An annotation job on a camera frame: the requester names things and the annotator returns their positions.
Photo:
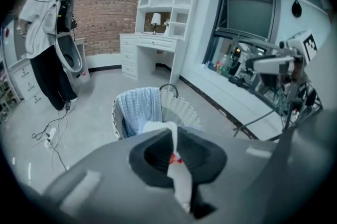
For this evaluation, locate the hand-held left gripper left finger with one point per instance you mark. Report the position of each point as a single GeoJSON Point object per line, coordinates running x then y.
{"type": "Point", "coordinates": [110, 186]}

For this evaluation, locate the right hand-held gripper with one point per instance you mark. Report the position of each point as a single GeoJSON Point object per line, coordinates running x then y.
{"type": "Point", "coordinates": [306, 46]}

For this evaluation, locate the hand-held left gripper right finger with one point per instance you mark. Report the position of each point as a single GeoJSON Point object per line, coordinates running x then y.
{"type": "Point", "coordinates": [231, 165]}

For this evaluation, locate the grey metal drying rack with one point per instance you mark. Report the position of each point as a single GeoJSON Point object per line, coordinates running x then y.
{"type": "Point", "coordinates": [289, 107]}

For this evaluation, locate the cream and blue garment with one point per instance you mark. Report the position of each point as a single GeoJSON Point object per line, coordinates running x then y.
{"type": "Point", "coordinates": [180, 186]}

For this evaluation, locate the light blue checked clothes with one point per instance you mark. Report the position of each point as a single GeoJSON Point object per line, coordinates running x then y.
{"type": "Point", "coordinates": [139, 109]}

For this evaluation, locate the red bottle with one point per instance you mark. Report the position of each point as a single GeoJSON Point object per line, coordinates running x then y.
{"type": "Point", "coordinates": [218, 64]}

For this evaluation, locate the dark framed window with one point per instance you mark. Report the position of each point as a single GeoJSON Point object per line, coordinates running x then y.
{"type": "Point", "coordinates": [250, 14]}

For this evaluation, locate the white woven laundry basket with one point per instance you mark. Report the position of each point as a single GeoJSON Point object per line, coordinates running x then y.
{"type": "Point", "coordinates": [181, 109]}

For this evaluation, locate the white vase with flowers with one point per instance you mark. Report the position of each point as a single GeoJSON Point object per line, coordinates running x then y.
{"type": "Point", "coordinates": [166, 25]}

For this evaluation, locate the white desk with hutch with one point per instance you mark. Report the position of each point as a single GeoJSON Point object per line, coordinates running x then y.
{"type": "Point", "coordinates": [158, 43]}

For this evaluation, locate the white shade table lamp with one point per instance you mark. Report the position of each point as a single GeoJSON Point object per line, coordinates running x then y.
{"type": "Point", "coordinates": [156, 18]}

